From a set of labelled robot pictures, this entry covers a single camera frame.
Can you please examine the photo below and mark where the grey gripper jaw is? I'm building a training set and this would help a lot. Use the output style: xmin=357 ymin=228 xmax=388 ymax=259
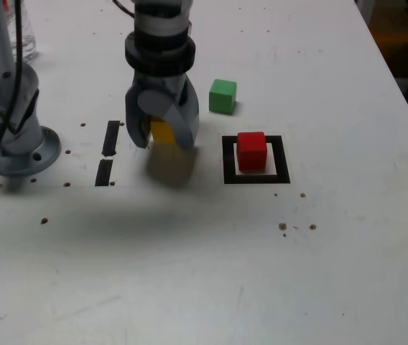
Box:
xmin=124 ymin=88 xmax=154 ymax=149
xmin=137 ymin=77 xmax=200 ymax=151

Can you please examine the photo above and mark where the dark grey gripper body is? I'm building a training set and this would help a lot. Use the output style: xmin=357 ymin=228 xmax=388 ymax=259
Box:
xmin=131 ymin=70 xmax=187 ymax=105

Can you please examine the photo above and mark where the yellow cube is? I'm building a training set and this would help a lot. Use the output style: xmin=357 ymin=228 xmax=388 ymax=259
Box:
xmin=149 ymin=115 xmax=177 ymax=144

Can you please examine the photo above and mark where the green cube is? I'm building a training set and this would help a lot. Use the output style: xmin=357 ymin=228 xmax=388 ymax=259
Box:
xmin=208 ymin=78 xmax=238 ymax=116

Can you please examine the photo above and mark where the red cube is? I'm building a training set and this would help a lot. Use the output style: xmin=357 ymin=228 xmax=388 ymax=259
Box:
xmin=235 ymin=131 xmax=266 ymax=173

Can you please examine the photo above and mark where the black tape square outline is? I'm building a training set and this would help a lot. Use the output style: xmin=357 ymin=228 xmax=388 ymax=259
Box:
xmin=221 ymin=134 xmax=291 ymax=185

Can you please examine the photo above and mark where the black tape strip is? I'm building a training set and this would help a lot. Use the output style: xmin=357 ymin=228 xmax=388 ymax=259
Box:
xmin=94 ymin=120 xmax=121 ymax=187

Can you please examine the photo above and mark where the clear plastic bottle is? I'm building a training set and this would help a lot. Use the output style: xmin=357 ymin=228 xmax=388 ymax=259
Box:
xmin=1 ymin=0 xmax=38 ymax=62

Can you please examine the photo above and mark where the short black looped cable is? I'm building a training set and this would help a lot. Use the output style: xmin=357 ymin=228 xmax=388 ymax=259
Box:
xmin=112 ymin=0 xmax=136 ymax=17

